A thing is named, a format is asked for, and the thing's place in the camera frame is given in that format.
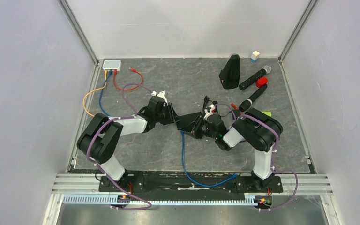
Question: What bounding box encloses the black wedge shaped stand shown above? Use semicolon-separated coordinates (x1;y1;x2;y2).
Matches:
219;54;240;90

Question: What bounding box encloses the black microphone lower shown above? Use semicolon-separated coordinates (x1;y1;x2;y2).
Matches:
238;84;268;112

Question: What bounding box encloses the red round cap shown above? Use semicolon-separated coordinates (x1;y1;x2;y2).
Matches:
256;77;268;88

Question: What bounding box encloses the thin black adapter cord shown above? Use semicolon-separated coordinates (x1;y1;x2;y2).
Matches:
202;95;233;119

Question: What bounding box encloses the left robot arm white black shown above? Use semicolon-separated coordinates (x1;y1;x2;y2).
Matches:
76;96;180;191

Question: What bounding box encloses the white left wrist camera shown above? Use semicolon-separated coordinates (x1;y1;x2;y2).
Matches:
151;91;169;105

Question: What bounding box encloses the black microphone silver head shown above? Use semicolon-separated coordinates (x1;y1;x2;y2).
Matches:
239;65;271;91

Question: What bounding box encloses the blue ethernet cable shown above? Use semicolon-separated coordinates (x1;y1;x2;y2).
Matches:
98;70;113;117
180;131;239;188

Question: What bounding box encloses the aluminium frame rail front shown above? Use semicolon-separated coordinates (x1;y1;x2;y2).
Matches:
52;174;333;206

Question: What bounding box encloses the red ethernet cable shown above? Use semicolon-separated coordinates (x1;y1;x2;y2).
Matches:
230;103;243;116
112;67;144;91

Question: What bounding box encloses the white blue block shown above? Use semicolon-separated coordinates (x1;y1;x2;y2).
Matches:
250;51;260;62

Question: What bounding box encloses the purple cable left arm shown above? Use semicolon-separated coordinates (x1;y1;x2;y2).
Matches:
86;83;154;212

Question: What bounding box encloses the white network switch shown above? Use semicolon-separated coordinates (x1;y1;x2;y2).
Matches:
102;60;121;71

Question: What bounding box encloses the black network switch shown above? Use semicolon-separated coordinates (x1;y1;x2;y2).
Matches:
176;112;202;133

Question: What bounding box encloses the yellow ethernet cable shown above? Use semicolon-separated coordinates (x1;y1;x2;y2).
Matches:
82;70;109;118

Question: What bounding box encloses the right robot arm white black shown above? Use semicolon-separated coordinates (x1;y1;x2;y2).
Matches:
189;108;283;191

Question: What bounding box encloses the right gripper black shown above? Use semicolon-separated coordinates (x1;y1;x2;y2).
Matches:
181;115;218;140

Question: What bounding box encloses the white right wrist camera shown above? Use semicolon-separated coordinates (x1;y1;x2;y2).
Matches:
203;104;216;120

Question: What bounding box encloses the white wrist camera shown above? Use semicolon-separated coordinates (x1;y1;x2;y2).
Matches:
151;91;169;105
203;104;216;120

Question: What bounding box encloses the green block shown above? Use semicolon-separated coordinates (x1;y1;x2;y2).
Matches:
263;111;272;117

